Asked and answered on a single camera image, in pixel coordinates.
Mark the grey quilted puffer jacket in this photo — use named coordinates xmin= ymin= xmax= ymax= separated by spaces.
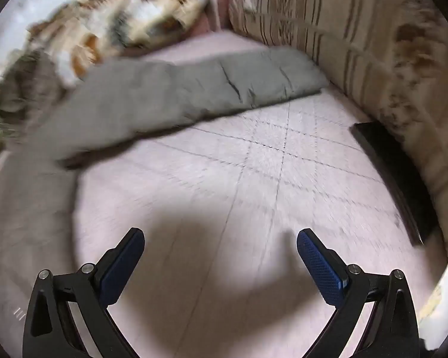
xmin=0 ymin=47 xmax=329 ymax=357

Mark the pink quilted bed sheet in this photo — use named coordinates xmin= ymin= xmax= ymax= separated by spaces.
xmin=70 ymin=29 xmax=448 ymax=358

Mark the striped beige sofa cushion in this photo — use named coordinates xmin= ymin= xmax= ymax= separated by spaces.
xmin=230 ymin=0 xmax=448 ymax=255

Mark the leaf pattern fleece blanket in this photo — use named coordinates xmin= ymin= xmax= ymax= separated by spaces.
xmin=26 ymin=0 xmax=208 ymax=87

